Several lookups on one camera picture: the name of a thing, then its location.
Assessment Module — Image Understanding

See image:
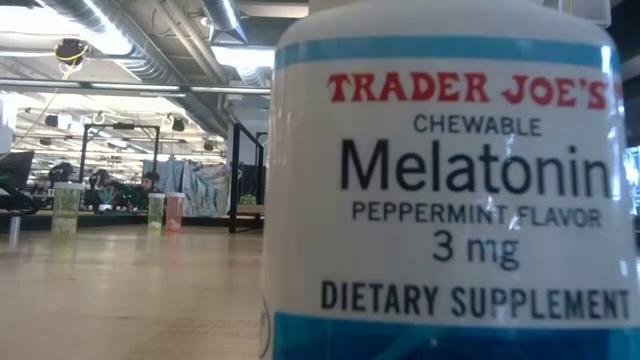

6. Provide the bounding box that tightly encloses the pink translucent pill bottle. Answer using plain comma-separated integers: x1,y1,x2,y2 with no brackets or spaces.
165,191,186,233

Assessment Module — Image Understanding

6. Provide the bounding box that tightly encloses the green translucent pill bottle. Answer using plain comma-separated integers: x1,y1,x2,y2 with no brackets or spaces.
146,192,166,233
51,181,85,237

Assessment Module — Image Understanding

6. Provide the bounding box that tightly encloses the hanging blue white cloth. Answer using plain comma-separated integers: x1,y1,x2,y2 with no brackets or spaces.
142,158,232,218

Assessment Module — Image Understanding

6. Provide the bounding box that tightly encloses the white melatonin supplement bottle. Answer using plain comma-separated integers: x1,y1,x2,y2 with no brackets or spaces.
258,0,640,360

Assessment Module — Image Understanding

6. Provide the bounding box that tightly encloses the person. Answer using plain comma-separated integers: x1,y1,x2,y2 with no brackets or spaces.
138,170,162,211

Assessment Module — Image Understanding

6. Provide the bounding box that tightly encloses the long ceiling light bar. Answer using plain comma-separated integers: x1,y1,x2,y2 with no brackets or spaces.
0,78,272,97

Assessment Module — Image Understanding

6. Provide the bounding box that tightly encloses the teal potted plant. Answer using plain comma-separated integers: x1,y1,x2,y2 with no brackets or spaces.
97,188,117,214

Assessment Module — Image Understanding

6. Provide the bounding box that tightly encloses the dark computer monitor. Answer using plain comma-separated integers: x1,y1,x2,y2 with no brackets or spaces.
0,149,36,191

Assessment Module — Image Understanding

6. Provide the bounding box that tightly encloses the bright display screen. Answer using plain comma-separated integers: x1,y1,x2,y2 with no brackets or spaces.
624,144,640,216

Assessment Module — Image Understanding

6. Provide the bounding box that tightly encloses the wooden shelf with black frame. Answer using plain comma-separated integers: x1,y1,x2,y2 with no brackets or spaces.
228,122,266,235

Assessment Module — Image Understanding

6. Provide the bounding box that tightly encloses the small silver ceiling duct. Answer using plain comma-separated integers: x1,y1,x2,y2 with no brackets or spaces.
199,0,250,45

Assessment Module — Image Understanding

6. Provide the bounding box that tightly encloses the black background rig frame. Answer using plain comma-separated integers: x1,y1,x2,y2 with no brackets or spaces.
78,122,161,186

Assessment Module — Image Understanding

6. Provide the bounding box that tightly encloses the large silver ceiling duct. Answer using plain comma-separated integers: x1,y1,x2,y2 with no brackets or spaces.
42,0,236,136

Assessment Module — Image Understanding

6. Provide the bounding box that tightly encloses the black aluminium table frame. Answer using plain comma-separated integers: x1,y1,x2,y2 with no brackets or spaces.
0,212,265,234

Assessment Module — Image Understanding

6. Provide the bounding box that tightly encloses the black ceiling device yellow cable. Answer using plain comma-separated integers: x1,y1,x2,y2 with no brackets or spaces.
53,37,91,66

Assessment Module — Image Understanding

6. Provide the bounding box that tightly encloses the silver metal post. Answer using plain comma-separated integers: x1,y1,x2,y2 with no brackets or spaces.
8,215,22,250

